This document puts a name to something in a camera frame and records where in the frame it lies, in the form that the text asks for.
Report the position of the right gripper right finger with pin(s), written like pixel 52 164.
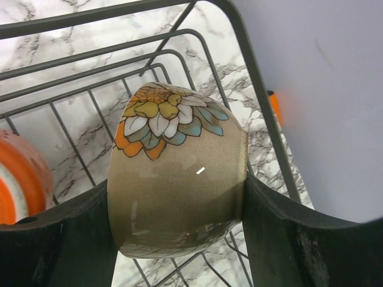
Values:
pixel 289 244

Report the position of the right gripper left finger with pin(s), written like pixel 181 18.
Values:
pixel 67 245

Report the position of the orange mug black handle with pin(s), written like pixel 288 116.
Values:
pixel 26 179

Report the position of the white floral bowl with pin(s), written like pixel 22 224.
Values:
pixel 177 173

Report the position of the orange object at right edge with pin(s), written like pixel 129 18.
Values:
pixel 273 100

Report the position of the black wire dish rack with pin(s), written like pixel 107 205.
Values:
pixel 69 112

